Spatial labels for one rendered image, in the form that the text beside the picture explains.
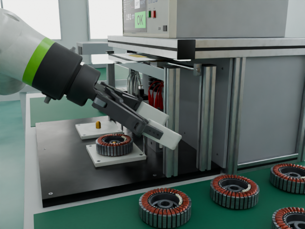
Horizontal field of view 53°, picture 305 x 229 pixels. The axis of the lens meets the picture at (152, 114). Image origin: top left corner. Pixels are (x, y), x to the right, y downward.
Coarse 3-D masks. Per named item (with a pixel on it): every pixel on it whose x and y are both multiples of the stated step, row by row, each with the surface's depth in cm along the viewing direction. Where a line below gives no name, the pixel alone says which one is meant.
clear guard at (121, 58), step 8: (88, 56) 86; (96, 56) 86; (104, 56) 86; (112, 56) 86; (120, 56) 86; (128, 56) 86; (152, 56) 86; (160, 56) 86; (80, 64) 72; (88, 64) 70; (96, 64) 71
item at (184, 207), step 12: (156, 192) 69; (168, 192) 69; (180, 192) 69; (144, 204) 64; (156, 204) 69; (168, 204) 67; (180, 204) 64; (144, 216) 63; (156, 216) 61; (168, 216) 61; (180, 216) 62
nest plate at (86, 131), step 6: (78, 126) 118; (84, 126) 118; (90, 126) 118; (102, 126) 118; (108, 126) 118; (114, 126) 118; (78, 132) 114; (84, 132) 111; (90, 132) 111; (96, 132) 111; (102, 132) 111; (108, 132) 111; (114, 132) 111; (120, 132) 112; (84, 138) 107; (90, 138) 108
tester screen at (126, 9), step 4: (124, 0) 113; (128, 0) 109; (132, 0) 105; (124, 4) 114; (128, 4) 109; (132, 4) 105; (124, 8) 114; (128, 8) 110; (132, 8) 106; (140, 8) 98; (144, 8) 95; (124, 12) 115; (128, 12) 110; (132, 12) 106; (136, 12) 102; (124, 16) 115; (132, 16) 107; (124, 20) 116; (128, 20) 111; (132, 20) 107; (124, 28) 116; (128, 28) 112; (132, 28) 108; (136, 28) 104; (140, 28) 100; (144, 28) 97
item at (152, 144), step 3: (150, 141) 99; (153, 141) 96; (150, 144) 99; (153, 144) 97; (156, 144) 95; (150, 147) 100; (153, 147) 97; (156, 147) 95; (156, 150) 95; (159, 150) 96; (162, 150) 96
